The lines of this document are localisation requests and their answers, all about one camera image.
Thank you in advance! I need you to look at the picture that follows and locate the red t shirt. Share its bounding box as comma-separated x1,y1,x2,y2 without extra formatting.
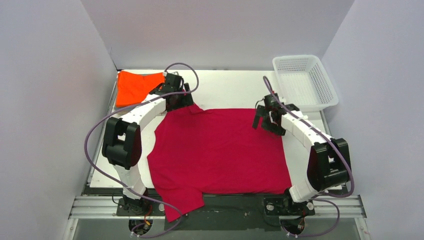
147,105,292,222

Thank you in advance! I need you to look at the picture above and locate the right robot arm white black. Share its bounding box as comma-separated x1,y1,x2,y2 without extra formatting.
252,93,353,216

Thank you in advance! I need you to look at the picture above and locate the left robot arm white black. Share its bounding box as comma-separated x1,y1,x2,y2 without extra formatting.
101,73,194,215

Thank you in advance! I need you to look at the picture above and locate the orange folded t shirt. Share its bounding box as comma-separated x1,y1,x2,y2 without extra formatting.
115,71,165,108

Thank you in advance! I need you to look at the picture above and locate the white plastic basket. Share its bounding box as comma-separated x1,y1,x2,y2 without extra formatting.
272,54,339,112

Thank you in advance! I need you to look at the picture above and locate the grey blue folded t shirt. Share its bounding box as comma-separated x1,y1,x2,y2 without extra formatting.
113,105,138,112

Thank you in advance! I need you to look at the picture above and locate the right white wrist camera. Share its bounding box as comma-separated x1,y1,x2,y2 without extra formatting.
275,96,287,105

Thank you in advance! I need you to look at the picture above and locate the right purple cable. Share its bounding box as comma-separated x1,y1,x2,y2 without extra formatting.
262,75,355,199

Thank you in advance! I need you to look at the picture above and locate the purple cable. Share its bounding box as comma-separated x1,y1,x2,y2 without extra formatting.
83,62,200,239
262,75,355,199

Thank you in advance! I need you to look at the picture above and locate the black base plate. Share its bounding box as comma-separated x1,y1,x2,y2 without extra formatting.
112,191,316,235

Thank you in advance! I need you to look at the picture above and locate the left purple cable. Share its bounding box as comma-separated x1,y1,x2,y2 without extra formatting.
83,62,200,239

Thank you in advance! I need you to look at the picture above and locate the aluminium rail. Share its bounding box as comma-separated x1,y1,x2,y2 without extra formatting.
69,195,366,219

